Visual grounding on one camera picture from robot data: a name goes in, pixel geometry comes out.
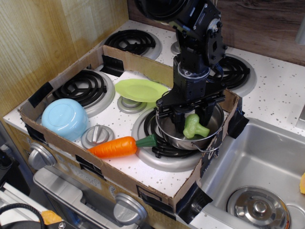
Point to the back left stove burner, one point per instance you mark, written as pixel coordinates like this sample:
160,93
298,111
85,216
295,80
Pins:
137,42

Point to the green toy broccoli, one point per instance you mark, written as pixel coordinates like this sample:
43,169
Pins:
193,127

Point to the stainless steel pan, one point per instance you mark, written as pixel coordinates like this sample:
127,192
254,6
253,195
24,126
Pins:
203,144

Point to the silver stove knob back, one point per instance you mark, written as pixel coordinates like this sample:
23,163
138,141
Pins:
175,48

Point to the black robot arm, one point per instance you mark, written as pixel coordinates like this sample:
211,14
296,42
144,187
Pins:
198,31

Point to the silver stove knob middle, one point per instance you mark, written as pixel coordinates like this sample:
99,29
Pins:
129,106

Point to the orange object in sink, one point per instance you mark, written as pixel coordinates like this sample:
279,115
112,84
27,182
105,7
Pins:
302,184

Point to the silver oven door handle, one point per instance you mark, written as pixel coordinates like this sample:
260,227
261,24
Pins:
80,206

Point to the stove burner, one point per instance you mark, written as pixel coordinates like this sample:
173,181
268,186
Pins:
137,42
164,156
92,89
239,75

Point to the silver toy sink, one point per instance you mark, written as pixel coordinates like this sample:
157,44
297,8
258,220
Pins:
263,156

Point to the green plastic plate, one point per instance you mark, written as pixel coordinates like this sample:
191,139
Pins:
140,90

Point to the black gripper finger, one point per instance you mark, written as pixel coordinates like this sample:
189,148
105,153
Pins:
205,114
179,119

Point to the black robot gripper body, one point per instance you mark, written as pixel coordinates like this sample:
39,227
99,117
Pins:
190,90

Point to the silver oven knob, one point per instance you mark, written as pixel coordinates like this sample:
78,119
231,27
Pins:
40,157
127,210

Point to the silver oven knob right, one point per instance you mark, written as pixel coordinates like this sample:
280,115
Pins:
127,210

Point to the silver oven knob left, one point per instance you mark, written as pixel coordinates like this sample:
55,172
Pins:
40,157

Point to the orange toy carrot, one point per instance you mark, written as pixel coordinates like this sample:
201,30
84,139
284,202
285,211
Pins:
121,147

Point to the silver stove knob front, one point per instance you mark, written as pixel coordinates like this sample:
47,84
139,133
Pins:
96,135

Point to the front right stove burner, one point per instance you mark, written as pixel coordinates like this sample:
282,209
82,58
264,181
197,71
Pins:
164,156

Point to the back right stove burner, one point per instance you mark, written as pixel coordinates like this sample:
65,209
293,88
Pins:
239,75

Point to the stainless steel pot lid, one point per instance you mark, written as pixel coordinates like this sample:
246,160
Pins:
259,207

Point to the light blue plastic bowl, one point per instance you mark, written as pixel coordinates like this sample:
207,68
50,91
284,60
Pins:
65,117

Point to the front left stove burner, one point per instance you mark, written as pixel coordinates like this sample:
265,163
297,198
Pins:
92,89

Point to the orange object bottom left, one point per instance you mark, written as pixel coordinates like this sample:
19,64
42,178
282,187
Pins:
50,217

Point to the silver stove knob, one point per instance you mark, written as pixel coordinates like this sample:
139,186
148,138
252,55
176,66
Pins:
96,135
129,106
175,48

